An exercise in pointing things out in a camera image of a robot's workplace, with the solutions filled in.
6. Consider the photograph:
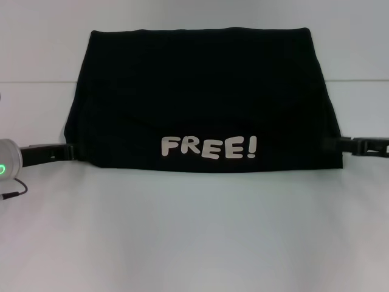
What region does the left gripper cable with plug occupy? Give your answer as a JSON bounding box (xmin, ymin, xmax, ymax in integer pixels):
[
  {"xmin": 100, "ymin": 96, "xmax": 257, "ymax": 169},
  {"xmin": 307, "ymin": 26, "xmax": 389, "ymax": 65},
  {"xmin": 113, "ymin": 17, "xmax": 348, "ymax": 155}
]
[{"xmin": 0, "ymin": 177, "xmax": 29, "ymax": 201}]

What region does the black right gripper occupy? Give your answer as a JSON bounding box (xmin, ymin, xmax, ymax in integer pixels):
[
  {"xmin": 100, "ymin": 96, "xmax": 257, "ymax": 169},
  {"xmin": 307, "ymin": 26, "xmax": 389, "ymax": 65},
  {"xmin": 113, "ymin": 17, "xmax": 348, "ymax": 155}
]
[{"xmin": 323, "ymin": 136, "xmax": 389, "ymax": 159}]

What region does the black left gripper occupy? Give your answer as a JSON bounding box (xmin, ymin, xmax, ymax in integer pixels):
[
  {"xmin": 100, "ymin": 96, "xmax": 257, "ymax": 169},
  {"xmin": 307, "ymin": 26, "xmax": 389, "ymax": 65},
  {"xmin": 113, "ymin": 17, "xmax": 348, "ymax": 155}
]
[{"xmin": 19, "ymin": 142, "xmax": 78, "ymax": 168}]

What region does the black shirt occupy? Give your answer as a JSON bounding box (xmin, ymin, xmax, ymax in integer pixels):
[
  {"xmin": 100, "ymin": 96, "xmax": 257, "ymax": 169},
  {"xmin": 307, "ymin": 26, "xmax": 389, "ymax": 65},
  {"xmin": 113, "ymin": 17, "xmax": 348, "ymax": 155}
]
[{"xmin": 63, "ymin": 27, "xmax": 345, "ymax": 175}]

